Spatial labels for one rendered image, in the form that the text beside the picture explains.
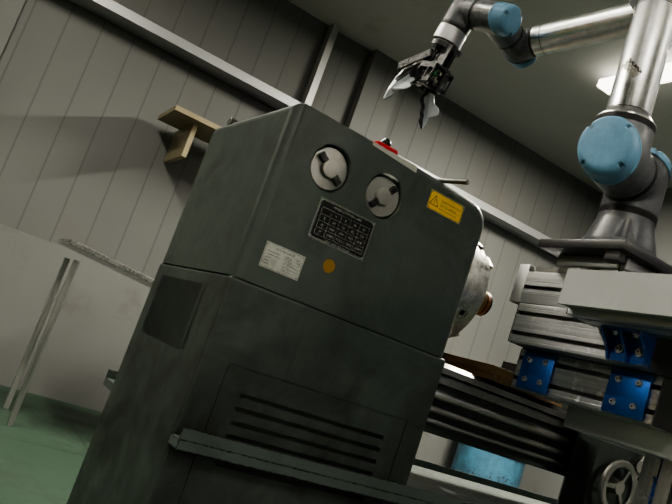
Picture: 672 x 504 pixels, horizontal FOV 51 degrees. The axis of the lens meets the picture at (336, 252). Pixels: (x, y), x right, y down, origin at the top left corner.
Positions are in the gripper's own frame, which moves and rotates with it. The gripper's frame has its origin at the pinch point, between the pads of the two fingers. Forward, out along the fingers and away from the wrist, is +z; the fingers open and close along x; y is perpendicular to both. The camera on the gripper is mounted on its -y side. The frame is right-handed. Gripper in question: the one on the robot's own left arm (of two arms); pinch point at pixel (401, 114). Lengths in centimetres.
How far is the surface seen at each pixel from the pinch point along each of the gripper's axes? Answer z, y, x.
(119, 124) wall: 36, -312, 40
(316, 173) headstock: 25.8, 17.3, -24.9
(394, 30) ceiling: -116, -273, 162
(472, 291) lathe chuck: 30, 18, 36
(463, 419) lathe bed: 61, 27, 47
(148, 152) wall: 43, -306, 63
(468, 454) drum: 126, -183, 350
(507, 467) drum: 119, -158, 366
